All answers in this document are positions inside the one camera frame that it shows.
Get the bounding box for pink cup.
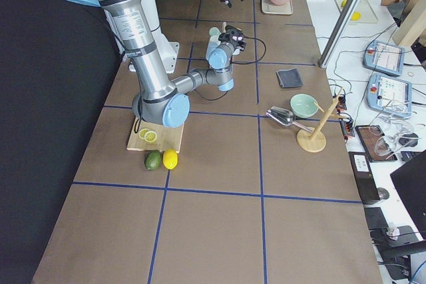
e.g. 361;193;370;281
233;34;244;41

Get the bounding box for mint green cup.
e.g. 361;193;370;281
209;27;221;37

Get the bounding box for grey folded cloth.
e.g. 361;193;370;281
276;68;303;88

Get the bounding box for metal scoop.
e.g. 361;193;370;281
266;106;313;134

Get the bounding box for mint green bowl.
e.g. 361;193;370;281
290;94;318;118

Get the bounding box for yellow fruit on tray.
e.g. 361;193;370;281
351;12;361;21

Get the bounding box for cream tray with fruit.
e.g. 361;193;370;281
334;0;378;24

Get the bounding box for wooden cutting board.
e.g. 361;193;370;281
126;118;184;153

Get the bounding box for wooden mug tree stand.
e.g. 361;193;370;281
296;88;343;153

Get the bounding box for yellow lemon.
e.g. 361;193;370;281
162;149;178;170

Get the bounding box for green avocado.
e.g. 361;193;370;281
144;150;162;171

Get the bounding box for far teach pendant tablet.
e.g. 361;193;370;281
363;40;405;76

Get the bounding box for teach pendant tablet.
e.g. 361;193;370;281
363;40;405;76
366;72;412;118

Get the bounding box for near teach pendant tablet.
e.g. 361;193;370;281
366;72;412;118

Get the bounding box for brown tablet device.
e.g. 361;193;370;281
355;125;397;163

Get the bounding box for safety glasses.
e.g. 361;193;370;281
374;134;406;160

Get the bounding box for black computer mouse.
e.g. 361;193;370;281
398;133;419;147

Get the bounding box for black laptop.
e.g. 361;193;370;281
390;151;426;231

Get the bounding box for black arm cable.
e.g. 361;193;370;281
191;36;268;101

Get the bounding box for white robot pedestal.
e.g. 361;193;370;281
103;0;180;74

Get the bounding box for aluminium frame post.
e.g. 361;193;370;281
318;0;360;69

